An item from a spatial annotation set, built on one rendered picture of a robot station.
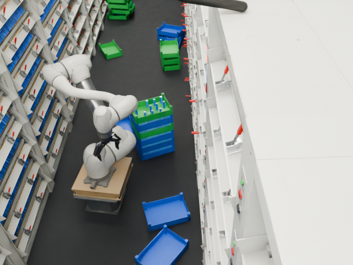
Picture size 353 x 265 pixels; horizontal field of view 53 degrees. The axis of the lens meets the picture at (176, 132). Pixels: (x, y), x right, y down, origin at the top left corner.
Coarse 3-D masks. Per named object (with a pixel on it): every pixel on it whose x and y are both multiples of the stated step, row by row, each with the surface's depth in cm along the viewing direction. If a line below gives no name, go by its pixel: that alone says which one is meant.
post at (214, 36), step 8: (216, 24) 111; (208, 32) 122; (216, 32) 112; (216, 40) 114; (208, 112) 135; (208, 120) 137; (208, 128) 139; (208, 136) 142; (208, 152) 148; (208, 160) 151; (208, 168) 155
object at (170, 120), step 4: (172, 116) 277; (132, 120) 280; (160, 120) 275; (164, 120) 277; (168, 120) 278; (172, 120) 280; (148, 124) 273; (152, 124) 274; (156, 124) 276; (160, 124) 277; (164, 124) 279; (136, 128) 273; (140, 128) 272; (144, 128) 274; (148, 128) 276
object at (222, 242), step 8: (208, 144) 144; (216, 176) 132; (216, 184) 130; (216, 192) 127; (216, 200) 125; (216, 208) 122; (216, 216) 120; (216, 224) 118; (224, 232) 111; (224, 240) 112; (224, 256) 109; (224, 264) 107
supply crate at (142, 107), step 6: (162, 96) 284; (138, 102) 281; (144, 102) 283; (150, 102) 285; (156, 102) 288; (162, 102) 288; (138, 108) 283; (144, 108) 282; (162, 108) 281; (168, 108) 281; (132, 114) 271; (138, 114) 277; (150, 114) 276; (156, 114) 270; (162, 114) 272; (168, 114) 274; (138, 120) 267; (144, 120) 269
